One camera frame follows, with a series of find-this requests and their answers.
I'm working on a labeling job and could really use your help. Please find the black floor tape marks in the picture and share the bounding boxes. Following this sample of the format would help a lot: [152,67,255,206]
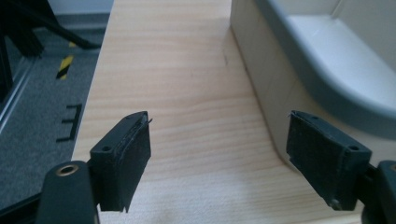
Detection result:
[55,104,83,144]

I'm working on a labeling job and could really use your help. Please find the grey plastic tray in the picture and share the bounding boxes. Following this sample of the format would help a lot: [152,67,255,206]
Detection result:
[230,0,396,169]

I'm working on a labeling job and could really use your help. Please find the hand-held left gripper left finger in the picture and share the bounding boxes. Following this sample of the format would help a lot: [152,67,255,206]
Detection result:
[89,110,152,214]

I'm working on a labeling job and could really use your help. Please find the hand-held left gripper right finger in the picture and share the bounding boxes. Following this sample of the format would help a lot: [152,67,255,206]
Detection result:
[286,109,373,212]

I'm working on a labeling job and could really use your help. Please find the yellow black floor tape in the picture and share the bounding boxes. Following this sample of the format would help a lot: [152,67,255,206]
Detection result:
[55,54,75,80]

